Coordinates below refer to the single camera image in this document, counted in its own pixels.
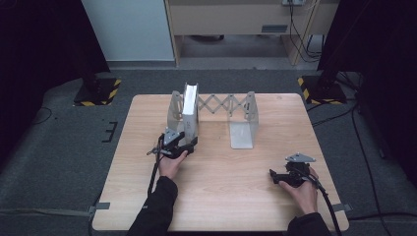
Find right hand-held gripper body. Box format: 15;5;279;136
278;151;318;189

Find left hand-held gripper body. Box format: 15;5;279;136
156;127;195;160

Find white book with grey figures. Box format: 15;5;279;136
180;82;201;146

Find expandable metal book rack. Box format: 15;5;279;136
166;89;260;150

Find person's left hand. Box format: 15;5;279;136
157;149;190;181

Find person's right hand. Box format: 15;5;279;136
278;166;320;216

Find grey tape strip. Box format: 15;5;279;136
87;202;111;217
328;203;354;213

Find black stand base striped edge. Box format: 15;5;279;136
73;77;123;107
297;75;348;106

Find white panel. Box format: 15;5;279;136
81;0;176;63

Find black curtain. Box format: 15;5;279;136
317;0;417;180
0;0;111;165

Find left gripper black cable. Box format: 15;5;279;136
146;133;171;199

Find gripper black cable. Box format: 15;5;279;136
146;133;171;199
289;168;344;236

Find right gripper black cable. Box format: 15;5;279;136
289;168;344;236

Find thin black floor cable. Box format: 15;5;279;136
29;106;53;127

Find black cables under desk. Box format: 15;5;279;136
287;0;326;64

